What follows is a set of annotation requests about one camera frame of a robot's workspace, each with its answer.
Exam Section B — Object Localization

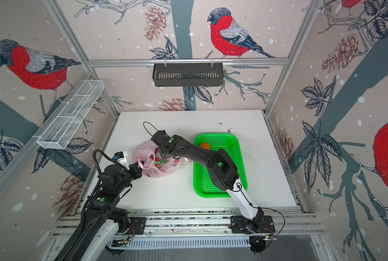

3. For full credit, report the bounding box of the pink plastic bag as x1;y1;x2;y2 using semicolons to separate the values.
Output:
132;140;191;178

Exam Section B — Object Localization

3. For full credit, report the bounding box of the black hanging wire basket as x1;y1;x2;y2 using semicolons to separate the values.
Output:
152;63;224;87

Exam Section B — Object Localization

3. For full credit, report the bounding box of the orange fruit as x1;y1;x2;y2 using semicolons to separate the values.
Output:
200;142;210;150

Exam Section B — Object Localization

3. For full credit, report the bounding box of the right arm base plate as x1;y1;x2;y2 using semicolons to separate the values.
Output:
229;215;276;234

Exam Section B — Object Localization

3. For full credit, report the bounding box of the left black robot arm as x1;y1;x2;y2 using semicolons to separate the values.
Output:
55;149;146;261

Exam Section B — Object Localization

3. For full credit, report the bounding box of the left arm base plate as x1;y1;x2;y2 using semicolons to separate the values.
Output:
99;216;147;236

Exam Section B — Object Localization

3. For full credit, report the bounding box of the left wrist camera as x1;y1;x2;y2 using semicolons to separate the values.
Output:
113;151;130;171

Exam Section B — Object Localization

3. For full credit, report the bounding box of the green plastic basket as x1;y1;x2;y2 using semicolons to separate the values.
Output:
193;132;248;199

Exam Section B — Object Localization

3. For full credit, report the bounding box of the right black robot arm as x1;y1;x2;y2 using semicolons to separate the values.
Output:
151;130;264;234

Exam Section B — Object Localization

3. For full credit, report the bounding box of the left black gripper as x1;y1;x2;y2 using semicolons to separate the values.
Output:
115;159;144;195

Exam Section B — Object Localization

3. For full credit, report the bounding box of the red dragon fruit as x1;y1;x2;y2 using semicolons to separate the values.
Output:
149;156;168;168

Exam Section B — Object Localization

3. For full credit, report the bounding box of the white mesh wall shelf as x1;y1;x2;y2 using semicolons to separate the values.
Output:
37;79;104;150

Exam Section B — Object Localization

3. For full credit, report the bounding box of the aluminium mounting rail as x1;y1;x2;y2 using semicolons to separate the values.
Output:
52;208;325;237

